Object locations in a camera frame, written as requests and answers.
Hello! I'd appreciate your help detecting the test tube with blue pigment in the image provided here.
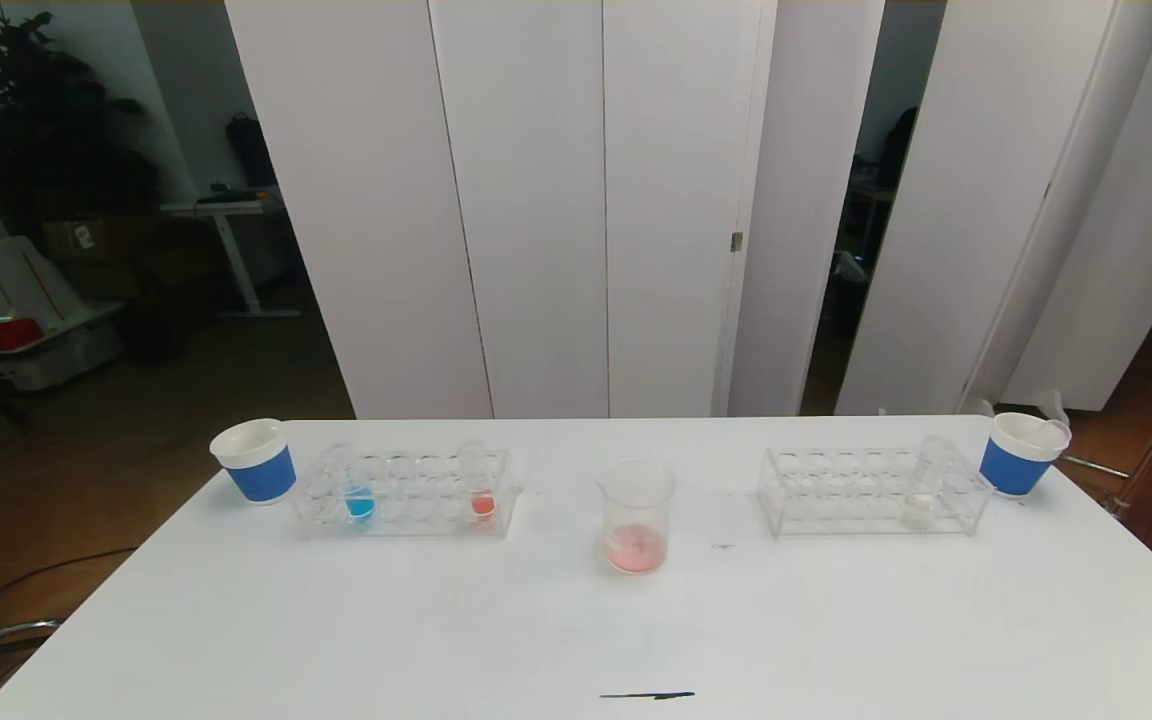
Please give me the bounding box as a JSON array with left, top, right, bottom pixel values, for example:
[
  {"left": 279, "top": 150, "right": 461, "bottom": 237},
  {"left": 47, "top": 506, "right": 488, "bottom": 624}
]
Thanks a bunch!
[{"left": 339, "top": 443, "right": 377, "bottom": 525}]

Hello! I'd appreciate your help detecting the clear glass beaker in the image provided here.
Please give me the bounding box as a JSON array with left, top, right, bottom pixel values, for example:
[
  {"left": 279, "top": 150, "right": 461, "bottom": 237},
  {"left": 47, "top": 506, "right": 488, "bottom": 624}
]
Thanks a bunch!
[{"left": 595, "top": 460, "right": 678, "bottom": 576}]

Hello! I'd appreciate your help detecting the clear acrylic test tube rack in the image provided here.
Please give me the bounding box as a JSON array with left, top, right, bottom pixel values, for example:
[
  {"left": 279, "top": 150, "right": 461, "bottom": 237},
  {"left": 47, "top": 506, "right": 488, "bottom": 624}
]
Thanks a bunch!
[
  {"left": 291, "top": 447, "right": 517, "bottom": 541},
  {"left": 757, "top": 445, "right": 995, "bottom": 538}
]

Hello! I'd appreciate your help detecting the test tube with white pigment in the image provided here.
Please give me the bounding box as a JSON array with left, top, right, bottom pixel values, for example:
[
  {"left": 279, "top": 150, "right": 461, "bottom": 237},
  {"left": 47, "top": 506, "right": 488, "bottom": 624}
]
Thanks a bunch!
[{"left": 904, "top": 434, "right": 957, "bottom": 529}]

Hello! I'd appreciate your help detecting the blue white paper cup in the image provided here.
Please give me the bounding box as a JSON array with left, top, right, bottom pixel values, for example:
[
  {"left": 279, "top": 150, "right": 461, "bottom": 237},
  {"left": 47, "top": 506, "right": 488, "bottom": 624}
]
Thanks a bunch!
[
  {"left": 209, "top": 418, "right": 297, "bottom": 504},
  {"left": 979, "top": 411, "right": 1073, "bottom": 498}
]

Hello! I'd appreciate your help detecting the white desk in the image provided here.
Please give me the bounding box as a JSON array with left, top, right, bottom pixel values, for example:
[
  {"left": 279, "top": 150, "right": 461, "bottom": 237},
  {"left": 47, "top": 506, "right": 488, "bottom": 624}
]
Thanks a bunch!
[{"left": 160, "top": 190, "right": 302, "bottom": 319}]

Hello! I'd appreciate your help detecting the black bag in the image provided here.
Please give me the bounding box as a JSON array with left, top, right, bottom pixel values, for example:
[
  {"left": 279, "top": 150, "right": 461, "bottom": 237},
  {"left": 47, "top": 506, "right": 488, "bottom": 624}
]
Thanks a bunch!
[{"left": 224, "top": 108, "right": 279, "bottom": 187}]

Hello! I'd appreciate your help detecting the cardboard box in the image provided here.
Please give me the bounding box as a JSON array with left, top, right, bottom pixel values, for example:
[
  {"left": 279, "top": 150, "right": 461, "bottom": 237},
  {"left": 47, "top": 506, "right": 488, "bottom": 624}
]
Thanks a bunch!
[{"left": 41, "top": 213, "right": 142, "bottom": 299}]

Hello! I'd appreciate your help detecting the white machine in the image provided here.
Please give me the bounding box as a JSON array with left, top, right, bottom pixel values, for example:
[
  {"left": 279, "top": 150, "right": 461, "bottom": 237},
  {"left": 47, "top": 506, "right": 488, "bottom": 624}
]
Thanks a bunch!
[{"left": 0, "top": 60, "right": 127, "bottom": 391}]

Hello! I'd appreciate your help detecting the dark green potted plant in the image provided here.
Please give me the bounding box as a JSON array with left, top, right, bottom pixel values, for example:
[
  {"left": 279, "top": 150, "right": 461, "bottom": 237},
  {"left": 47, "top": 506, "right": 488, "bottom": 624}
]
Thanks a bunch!
[{"left": 0, "top": 0, "right": 162, "bottom": 241}]

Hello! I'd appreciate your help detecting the black floor cable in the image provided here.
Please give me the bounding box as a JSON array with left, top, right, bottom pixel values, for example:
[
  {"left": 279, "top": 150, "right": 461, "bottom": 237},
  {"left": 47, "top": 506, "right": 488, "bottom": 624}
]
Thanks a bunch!
[{"left": 0, "top": 545, "right": 137, "bottom": 636}]

